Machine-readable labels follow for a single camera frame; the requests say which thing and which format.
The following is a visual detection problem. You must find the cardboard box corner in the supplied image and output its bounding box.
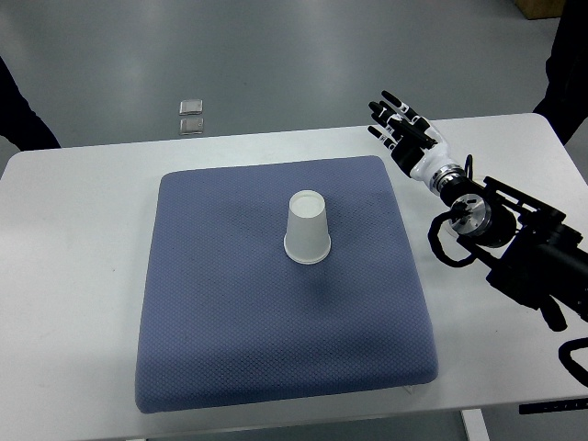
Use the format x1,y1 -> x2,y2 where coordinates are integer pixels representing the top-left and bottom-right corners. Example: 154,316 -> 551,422
514,0 -> 565,20

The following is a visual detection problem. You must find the lower metal floor plate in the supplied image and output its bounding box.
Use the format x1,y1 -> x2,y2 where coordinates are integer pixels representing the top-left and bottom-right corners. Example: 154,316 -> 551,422
179,117 -> 204,136

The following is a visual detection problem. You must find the black desk control panel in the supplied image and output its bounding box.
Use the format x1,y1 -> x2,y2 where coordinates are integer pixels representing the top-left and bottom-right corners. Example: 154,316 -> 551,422
518,398 -> 588,415

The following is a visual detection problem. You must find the dark object at right edge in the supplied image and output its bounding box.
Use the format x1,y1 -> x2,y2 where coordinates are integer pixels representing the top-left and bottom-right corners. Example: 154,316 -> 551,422
534,0 -> 587,144

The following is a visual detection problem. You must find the white table leg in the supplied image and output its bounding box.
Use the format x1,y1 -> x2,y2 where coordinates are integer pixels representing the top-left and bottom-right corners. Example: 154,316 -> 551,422
460,409 -> 490,441

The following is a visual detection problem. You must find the blue textured cushion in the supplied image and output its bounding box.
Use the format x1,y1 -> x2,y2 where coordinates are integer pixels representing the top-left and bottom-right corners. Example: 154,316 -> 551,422
135,156 -> 438,413

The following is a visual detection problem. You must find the white paper cup on cushion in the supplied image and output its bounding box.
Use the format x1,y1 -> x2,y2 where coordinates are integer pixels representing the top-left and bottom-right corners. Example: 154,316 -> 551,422
283,190 -> 332,265

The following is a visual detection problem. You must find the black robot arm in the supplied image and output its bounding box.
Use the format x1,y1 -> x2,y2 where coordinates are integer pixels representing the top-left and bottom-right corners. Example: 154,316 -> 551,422
427,160 -> 587,332

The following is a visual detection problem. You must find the metal floor plate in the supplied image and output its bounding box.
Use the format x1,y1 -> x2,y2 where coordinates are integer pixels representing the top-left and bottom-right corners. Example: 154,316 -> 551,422
179,117 -> 204,136
179,98 -> 203,115

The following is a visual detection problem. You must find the upper metal floor plate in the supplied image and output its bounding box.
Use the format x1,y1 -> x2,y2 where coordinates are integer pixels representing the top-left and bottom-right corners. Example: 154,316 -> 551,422
179,98 -> 203,115

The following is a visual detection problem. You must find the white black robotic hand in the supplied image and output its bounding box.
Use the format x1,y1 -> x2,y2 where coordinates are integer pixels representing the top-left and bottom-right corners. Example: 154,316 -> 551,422
368,90 -> 465,195

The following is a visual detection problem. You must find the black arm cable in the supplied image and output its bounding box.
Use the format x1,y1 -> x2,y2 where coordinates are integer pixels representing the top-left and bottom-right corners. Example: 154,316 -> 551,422
426,211 -> 488,268

